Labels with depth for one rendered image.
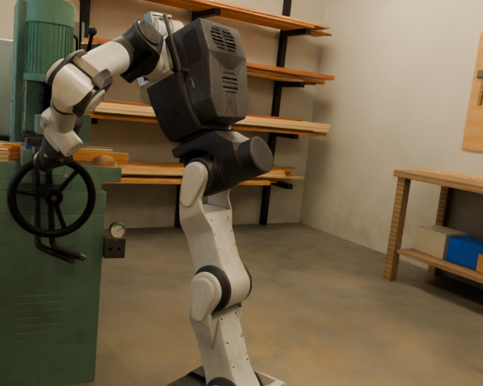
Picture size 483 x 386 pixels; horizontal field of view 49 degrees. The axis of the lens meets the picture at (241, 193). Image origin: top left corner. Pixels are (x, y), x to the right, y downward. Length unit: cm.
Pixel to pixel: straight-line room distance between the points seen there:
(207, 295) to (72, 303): 77
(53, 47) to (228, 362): 130
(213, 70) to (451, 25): 348
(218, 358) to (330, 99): 430
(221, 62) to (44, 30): 79
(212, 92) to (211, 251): 48
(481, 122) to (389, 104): 96
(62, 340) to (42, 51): 112
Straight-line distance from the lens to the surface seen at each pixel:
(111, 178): 215
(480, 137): 453
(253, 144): 156
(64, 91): 139
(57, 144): 162
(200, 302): 166
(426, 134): 485
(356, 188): 537
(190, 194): 163
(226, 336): 171
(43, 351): 232
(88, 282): 224
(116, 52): 149
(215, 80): 160
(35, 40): 219
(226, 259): 167
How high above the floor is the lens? 117
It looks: 9 degrees down
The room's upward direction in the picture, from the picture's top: 6 degrees clockwise
